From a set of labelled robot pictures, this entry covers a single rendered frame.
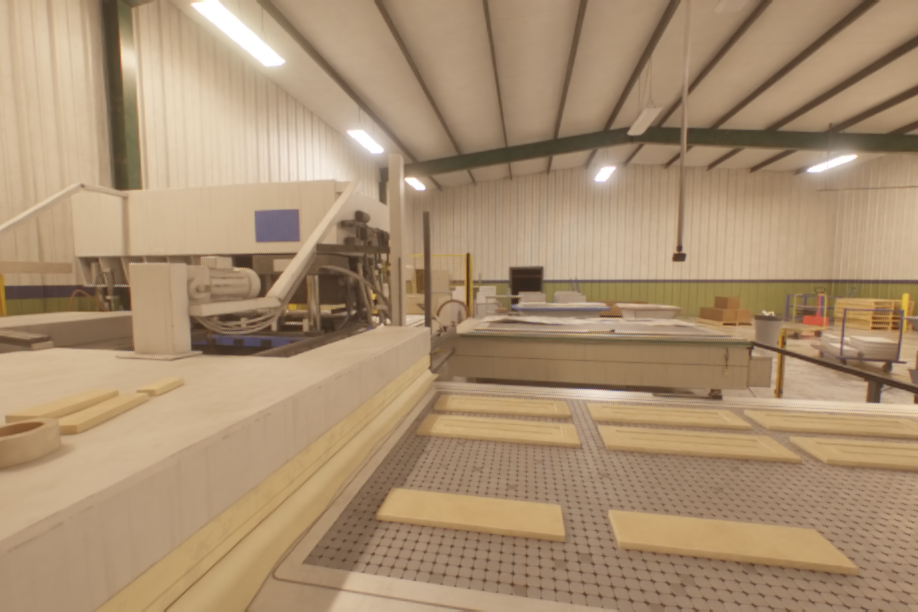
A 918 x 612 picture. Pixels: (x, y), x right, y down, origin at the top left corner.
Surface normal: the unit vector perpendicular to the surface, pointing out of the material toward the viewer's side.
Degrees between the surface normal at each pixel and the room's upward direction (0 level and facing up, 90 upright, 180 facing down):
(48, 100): 90
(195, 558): 90
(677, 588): 0
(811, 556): 0
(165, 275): 90
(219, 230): 90
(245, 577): 1
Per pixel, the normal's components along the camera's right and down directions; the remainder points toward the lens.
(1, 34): 0.98, 0.01
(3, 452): 0.61, 0.06
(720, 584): 0.00, -1.00
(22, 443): 0.87, 0.04
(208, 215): -0.18, 0.07
